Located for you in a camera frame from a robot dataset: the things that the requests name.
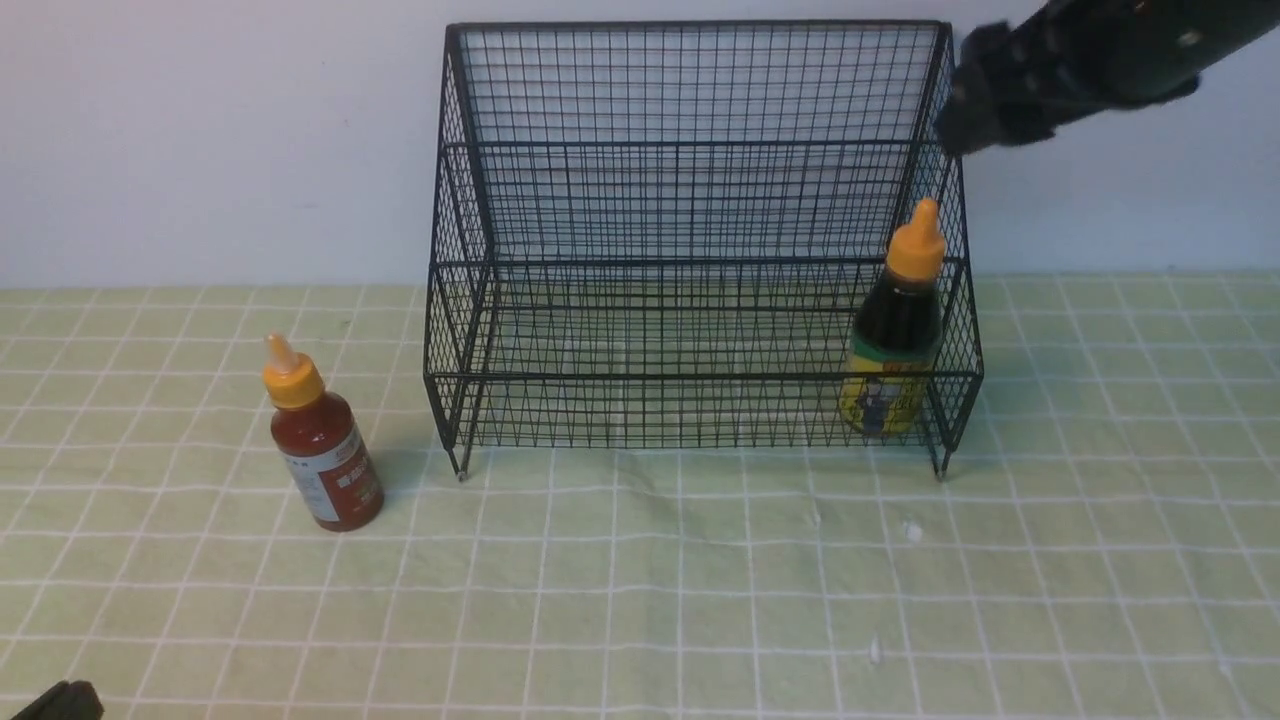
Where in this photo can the dark soy sauce bottle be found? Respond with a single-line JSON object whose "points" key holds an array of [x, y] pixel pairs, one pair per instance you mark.
{"points": [[897, 331]]}

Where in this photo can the black wire mesh shelf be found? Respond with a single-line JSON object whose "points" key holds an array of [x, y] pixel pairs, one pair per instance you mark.
{"points": [[657, 234]]}

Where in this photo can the green checkered tablecloth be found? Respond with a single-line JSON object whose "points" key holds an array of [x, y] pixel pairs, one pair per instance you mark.
{"points": [[1105, 545]]}

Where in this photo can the red sauce bottle yellow cap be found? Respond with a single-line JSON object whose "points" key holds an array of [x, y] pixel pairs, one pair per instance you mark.
{"points": [[316, 433]]}

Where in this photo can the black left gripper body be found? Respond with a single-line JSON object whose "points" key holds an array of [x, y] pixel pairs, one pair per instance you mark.
{"points": [[65, 701]]}

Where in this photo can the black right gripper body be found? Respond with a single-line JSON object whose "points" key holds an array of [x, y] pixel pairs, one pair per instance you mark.
{"points": [[1071, 60]]}

